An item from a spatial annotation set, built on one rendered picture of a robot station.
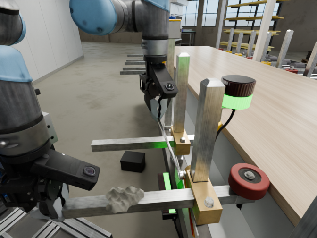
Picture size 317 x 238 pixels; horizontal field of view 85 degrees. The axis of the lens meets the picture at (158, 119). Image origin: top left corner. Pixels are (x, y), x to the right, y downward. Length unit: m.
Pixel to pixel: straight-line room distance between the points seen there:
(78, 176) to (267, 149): 0.47
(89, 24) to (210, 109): 0.27
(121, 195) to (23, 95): 0.27
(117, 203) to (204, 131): 0.23
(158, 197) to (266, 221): 0.34
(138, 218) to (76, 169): 1.08
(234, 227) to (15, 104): 0.67
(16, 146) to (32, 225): 1.04
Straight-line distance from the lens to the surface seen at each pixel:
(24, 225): 1.37
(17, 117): 0.31
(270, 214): 0.61
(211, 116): 0.35
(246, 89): 0.34
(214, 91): 0.33
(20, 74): 0.31
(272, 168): 0.51
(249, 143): 0.57
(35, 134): 0.33
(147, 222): 1.40
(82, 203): 0.45
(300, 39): 11.84
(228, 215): 0.73
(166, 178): 0.68
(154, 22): 0.49
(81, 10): 0.38
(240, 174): 0.45
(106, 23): 0.37
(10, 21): 0.70
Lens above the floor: 1.20
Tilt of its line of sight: 29 degrees down
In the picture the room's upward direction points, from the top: straight up
